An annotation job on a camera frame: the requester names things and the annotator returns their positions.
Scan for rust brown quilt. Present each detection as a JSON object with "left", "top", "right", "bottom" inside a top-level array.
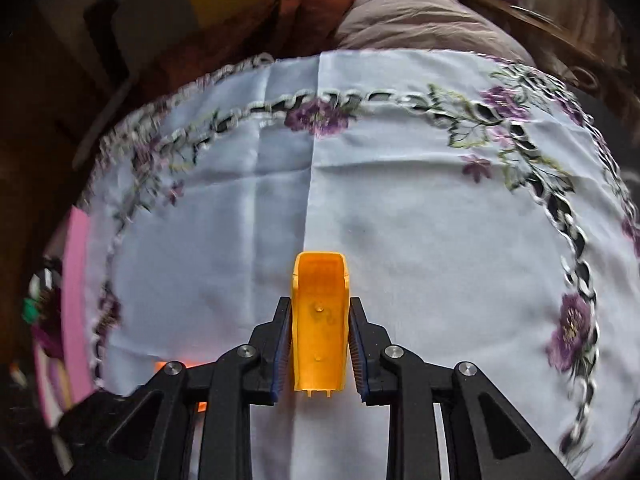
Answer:
[{"left": 145, "top": 0, "right": 357, "bottom": 107}]

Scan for pink white cardboard box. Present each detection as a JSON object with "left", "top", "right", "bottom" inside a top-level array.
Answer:
[{"left": 32, "top": 205, "right": 108, "bottom": 428}]

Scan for beige pillow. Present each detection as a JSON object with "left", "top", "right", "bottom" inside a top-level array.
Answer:
[{"left": 334, "top": 0, "right": 536, "bottom": 69}]

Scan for orange cube blocks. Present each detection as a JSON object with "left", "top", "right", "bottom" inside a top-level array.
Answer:
[{"left": 152, "top": 357, "right": 209, "bottom": 414}]

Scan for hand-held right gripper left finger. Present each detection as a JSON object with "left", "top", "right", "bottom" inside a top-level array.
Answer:
[{"left": 65, "top": 296, "right": 293, "bottom": 480}]

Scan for yellow plastic shell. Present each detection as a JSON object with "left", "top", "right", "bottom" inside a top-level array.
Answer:
[{"left": 291, "top": 250, "right": 351, "bottom": 400}]

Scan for white embroidered floral tablecloth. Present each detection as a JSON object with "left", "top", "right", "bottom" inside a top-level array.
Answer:
[{"left": 82, "top": 49, "right": 640, "bottom": 480}]

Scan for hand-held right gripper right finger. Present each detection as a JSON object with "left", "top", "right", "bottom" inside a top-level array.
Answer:
[{"left": 348, "top": 296, "right": 573, "bottom": 480}]

